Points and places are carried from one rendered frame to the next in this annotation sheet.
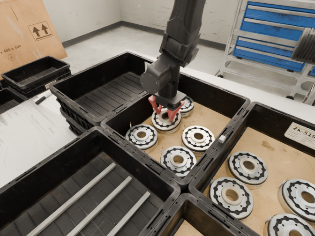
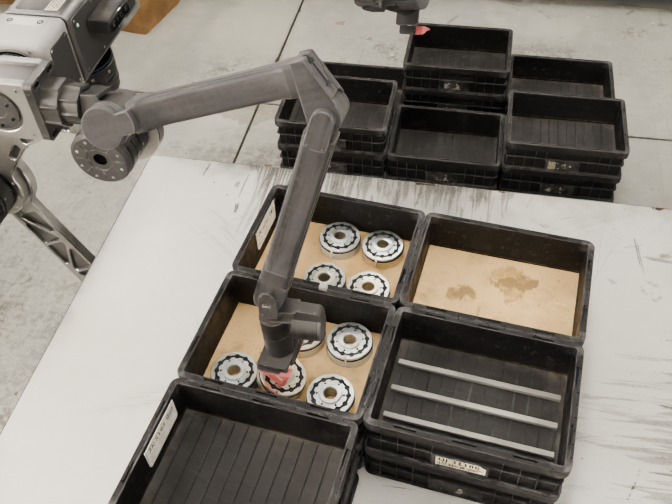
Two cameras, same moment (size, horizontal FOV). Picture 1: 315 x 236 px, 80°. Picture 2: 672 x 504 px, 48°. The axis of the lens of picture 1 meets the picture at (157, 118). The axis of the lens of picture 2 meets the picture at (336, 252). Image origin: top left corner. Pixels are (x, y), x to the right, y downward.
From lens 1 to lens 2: 1.42 m
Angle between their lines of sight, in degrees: 70
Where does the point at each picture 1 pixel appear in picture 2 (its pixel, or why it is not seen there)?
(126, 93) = (223, 484)
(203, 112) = (233, 345)
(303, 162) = not seen: hidden behind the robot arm
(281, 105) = (117, 272)
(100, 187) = (417, 414)
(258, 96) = (96, 305)
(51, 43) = not seen: outside the picture
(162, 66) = (307, 306)
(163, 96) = (293, 344)
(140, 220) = (427, 359)
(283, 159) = not seen: hidden behind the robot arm
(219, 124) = (254, 321)
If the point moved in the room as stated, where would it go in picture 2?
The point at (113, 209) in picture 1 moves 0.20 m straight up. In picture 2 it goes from (432, 388) to (438, 334)
